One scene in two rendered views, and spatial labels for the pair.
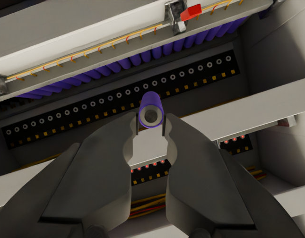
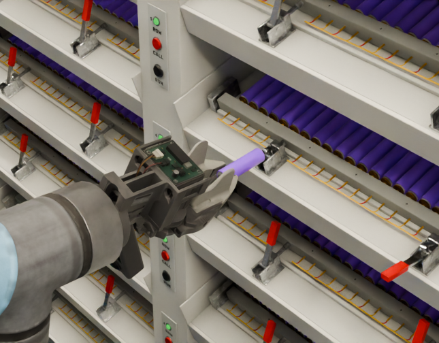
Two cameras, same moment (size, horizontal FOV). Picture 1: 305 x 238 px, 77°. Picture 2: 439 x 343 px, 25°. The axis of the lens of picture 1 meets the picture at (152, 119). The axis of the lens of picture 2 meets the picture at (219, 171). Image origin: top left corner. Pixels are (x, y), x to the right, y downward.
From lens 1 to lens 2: 113 cm
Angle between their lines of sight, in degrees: 73
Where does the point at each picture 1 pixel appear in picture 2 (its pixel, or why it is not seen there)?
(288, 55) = not seen: hidden behind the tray
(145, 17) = (291, 177)
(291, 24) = (207, 71)
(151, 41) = (305, 153)
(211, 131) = (261, 54)
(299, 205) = not seen: outside the picture
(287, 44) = (212, 50)
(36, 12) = (349, 249)
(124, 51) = (327, 166)
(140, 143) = (323, 96)
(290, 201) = not seen: outside the picture
